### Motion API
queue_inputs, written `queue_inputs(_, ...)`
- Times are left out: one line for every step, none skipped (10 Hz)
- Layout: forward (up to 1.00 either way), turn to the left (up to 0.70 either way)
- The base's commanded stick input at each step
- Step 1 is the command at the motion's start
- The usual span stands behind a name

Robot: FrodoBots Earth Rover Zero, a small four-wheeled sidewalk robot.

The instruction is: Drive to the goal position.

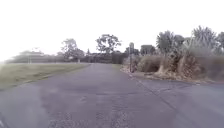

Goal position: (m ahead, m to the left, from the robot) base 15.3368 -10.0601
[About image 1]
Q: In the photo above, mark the distant dark hedge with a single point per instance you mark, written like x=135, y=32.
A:
x=100, y=58

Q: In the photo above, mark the tall broad-crowned tree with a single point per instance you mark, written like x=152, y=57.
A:
x=108, y=42

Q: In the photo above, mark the sign on pole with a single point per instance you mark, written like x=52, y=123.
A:
x=131, y=47

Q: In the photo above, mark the grey asphalt road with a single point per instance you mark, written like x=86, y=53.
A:
x=106, y=96

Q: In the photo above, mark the dark tree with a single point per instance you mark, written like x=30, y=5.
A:
x=70, y=47

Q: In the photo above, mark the row of trees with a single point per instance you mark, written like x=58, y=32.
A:
x=166, y=40

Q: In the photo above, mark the bed of dry bushes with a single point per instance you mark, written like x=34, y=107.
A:
x=173, y=66

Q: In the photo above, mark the grass field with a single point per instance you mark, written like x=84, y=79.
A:
x=26, y=73

